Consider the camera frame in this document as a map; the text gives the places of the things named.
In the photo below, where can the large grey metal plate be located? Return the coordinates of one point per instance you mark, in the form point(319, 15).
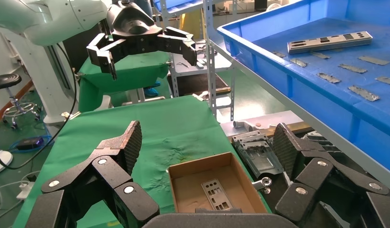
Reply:
point(258, 157)

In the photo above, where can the silver perforated shield plate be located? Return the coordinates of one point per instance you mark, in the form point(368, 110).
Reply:
point(207, 184)

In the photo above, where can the white power strip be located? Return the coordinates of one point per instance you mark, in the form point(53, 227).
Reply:
point(25, 190)

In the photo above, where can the grey slotted metal bracket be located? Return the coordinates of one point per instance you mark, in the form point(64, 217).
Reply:
point(321, 143)

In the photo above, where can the blue shoe covers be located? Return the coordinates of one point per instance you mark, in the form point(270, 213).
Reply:
point(151, 92)

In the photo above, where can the green table cloth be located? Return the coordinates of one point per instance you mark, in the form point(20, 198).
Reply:
point(169, 126)

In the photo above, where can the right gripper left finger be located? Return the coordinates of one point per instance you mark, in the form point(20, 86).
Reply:
point(100, 179)

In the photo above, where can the black round stool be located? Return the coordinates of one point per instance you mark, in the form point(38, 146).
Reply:
point(6, 80)

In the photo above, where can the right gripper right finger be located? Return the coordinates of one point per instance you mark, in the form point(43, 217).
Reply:
point(324, 182)

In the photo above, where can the white robot torso column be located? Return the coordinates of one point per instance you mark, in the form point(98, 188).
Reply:
point(47, 88)

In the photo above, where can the white round stand base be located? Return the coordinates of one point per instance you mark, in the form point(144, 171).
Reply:
point(1, 162)

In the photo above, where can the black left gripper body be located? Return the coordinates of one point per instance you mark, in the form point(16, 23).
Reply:
point(132, 28)

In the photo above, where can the blue plastic bin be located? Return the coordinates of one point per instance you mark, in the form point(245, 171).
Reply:
point(173, 4)

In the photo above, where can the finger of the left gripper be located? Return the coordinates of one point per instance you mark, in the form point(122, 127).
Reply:
point(102, 52)
point(182, 42)

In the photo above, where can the blue plastic tray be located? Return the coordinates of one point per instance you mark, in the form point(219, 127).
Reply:
point(324, 104)

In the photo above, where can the stack of metal shield plates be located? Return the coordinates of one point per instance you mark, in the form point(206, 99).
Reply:
point(330, 41)

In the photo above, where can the black power adapter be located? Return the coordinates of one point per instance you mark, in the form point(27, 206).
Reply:
point(29, 143)

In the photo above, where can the brown cardboard box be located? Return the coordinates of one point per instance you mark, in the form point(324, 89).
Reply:
point(188, 188)

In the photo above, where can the background metal shelving unit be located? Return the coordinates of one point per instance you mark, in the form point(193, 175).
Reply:
point(188, 67)

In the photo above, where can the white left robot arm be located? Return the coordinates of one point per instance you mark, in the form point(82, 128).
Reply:
point(56, 19)

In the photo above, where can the grey tape patch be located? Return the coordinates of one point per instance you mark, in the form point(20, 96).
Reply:
point(363, 93)
point(374, 60)
point(320, 55)
point(279, 54)
point(352, 68)
point(298, 62)
point(387, 81)
point(329, 77)

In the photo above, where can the green cloth covered table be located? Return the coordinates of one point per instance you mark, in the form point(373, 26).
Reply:
point(135, 72)

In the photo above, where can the white plastic pipe fitting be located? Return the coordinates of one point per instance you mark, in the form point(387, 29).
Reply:
point(243, 125)

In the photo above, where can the perforated white shelf post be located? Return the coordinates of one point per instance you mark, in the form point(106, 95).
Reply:
point(210, 78)

